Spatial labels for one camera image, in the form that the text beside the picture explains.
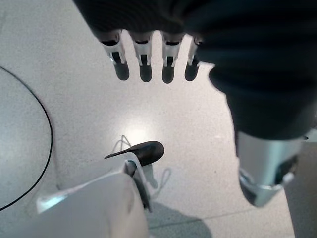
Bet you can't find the dark robot foot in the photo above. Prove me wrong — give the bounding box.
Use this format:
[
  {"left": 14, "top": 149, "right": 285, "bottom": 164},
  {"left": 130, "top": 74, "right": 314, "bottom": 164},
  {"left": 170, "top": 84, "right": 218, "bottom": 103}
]
[{"left": 104, "top": 140, "right": 165, "bottom": 167}]

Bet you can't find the thin black cable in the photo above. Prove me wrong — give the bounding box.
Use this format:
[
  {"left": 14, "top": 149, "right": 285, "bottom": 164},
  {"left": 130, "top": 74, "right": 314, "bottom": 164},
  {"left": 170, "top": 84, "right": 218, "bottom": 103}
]
[{"left": 0, "top": 66, "right": 53, "bottom": 212}]

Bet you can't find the silver robot leg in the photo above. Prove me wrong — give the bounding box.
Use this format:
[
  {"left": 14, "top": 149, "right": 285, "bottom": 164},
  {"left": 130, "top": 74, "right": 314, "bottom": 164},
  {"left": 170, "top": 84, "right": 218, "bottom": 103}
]
[{"left": 0, "top": 151, "right": 153, "bottom": 238}]

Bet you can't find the thin white cord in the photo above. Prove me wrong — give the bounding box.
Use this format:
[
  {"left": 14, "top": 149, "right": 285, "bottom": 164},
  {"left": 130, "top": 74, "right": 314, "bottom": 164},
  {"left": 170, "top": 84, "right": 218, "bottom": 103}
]
[{"left": 112, "top": 135, "right": 172, "bottom": 199}]

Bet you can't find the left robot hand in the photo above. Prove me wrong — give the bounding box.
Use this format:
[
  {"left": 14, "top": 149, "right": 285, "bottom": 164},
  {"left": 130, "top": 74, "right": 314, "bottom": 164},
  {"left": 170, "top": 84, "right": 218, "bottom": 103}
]
[{"left": 73, "top": 0, "right": 317, "bottom": 208}]

